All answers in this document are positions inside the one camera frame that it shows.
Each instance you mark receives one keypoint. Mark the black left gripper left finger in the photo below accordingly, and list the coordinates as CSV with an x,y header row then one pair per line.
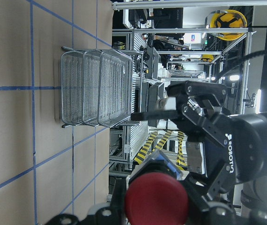
x,y
99,214

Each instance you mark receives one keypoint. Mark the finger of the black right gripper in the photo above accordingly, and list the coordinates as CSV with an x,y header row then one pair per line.
x,y
156,115

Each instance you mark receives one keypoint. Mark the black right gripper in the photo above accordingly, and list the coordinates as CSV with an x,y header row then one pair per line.
x,y
234,147

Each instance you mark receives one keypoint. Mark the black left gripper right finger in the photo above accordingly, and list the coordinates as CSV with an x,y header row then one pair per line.
x,y
202,209

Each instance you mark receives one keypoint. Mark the red emergency stop button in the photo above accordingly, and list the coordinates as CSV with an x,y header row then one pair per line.
x,y
155,194

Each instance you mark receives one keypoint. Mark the yellow hard hat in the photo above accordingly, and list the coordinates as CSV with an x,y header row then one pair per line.
x,y
226,19

